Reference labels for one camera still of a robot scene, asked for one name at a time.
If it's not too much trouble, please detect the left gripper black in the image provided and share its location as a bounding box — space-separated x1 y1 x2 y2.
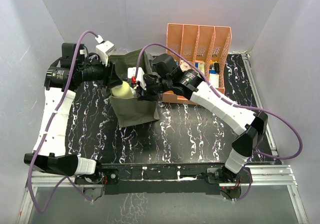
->
77 55 123 89

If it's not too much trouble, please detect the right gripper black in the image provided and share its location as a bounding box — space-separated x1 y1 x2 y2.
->
136 76 172 103

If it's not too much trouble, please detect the pale yellow bottle white cap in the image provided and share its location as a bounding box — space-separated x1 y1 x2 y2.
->
111 81 134 99

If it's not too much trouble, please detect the olive green canvas bag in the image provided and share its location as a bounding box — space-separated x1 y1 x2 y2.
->
109 49 160 128

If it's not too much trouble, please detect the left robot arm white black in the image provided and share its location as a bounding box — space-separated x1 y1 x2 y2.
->
23 41 122 184

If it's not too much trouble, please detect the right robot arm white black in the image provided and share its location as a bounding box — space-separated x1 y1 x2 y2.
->
137 53 268 183

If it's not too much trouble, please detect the green white small box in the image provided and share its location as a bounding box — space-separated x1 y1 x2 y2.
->
195 61 205 73

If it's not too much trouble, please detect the white box in organizer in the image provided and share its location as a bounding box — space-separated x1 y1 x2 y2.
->
209 73 220 88

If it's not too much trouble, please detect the orange plastic file organizer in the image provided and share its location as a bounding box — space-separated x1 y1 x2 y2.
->
166 23 232 94

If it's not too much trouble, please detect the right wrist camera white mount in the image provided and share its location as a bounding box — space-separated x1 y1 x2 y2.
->
127 67 146 90

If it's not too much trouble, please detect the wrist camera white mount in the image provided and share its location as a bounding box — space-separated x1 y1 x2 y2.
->
127 67 146 90
95 35 116 66

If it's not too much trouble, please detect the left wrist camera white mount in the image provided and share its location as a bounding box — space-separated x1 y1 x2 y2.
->
95 35 116 66

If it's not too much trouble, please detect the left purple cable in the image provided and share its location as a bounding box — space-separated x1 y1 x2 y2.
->
26 30 105 214

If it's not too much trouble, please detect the purple cable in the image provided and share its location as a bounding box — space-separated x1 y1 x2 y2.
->
134 43 303 202
26 30 105 214

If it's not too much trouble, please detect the black front rail frame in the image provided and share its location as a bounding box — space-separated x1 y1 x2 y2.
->
75 163 251 195

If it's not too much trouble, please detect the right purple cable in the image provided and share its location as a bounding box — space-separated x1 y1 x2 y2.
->
134 43 303 202

